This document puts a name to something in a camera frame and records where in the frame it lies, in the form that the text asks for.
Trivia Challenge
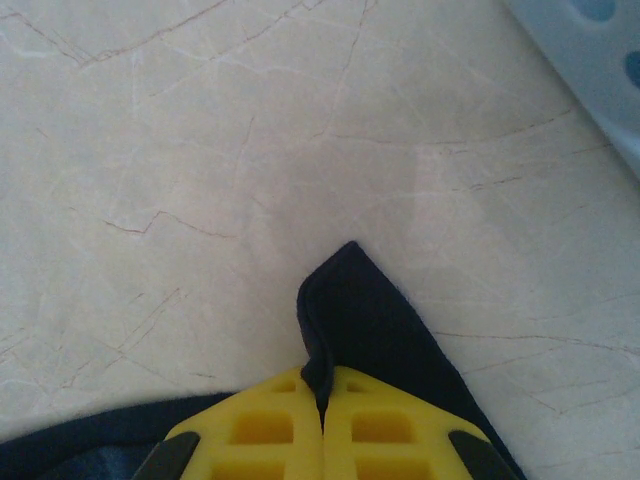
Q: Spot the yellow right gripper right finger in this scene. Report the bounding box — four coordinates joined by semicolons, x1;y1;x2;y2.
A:
319;364;521;480

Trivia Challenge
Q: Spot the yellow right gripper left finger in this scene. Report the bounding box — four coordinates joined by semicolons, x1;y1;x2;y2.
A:
134;367;324;480

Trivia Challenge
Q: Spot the navy blue shirt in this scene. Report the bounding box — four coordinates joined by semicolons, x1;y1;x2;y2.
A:
0;240;526;480

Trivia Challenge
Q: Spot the light blue plastic basket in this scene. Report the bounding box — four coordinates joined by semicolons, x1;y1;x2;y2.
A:
504;0;640;181

